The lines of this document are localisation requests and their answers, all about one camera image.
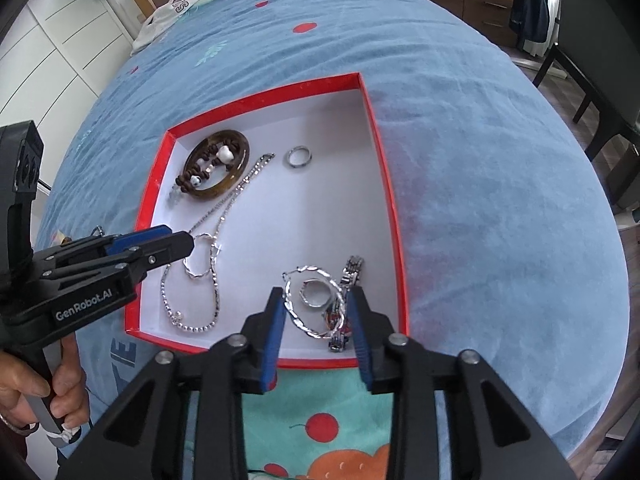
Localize small twisted silver hoop earring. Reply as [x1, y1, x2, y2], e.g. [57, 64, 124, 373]
[182, 232, 217, 278]

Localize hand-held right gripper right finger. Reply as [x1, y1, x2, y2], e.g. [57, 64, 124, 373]
[345, 287, 566, 480]

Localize red cardboard box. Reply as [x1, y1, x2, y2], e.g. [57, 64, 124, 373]
[124, 72, 411, 371]

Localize blue printed blanket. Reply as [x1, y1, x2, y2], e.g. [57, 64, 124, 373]
[35, 0, 631, 480]

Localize navy tote bag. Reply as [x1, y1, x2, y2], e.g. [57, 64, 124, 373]
[509, 0, 551, 43]

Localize large twisted silver hoop earring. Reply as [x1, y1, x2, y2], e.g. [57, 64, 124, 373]
[281, 265, 347, 339]

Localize silver rhinestone chain necklace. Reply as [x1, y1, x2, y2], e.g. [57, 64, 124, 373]
[160, 152, 276, 335]

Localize wooden dresser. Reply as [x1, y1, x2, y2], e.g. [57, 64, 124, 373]
[390, 0, 526, 48]

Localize brown oval bangle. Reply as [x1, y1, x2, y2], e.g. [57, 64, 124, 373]
[182, 130, 251, 201]

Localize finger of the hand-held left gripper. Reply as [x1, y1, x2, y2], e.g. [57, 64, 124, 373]
[47, 231, 195, 286]
[37, 225, 175, 266]

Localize dark chair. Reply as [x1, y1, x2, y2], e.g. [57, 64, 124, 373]
[532, 0, 640, 161]

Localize white wardrobe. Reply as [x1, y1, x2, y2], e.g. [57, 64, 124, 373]
[0, 0, 133, 126]

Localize white garment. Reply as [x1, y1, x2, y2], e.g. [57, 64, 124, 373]
[131, 0, 218, 53]

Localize person's left hand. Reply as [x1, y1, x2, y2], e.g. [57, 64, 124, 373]
[0, 332, 88, 433]

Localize brown and white beaded bracelet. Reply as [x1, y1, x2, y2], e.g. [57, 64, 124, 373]
[174, 142, 236, 196]

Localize small silver ring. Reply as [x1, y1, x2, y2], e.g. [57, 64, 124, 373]
[300, 280, 330, 308]

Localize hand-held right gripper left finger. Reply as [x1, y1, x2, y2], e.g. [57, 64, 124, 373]
[57, 287, 288, 480]

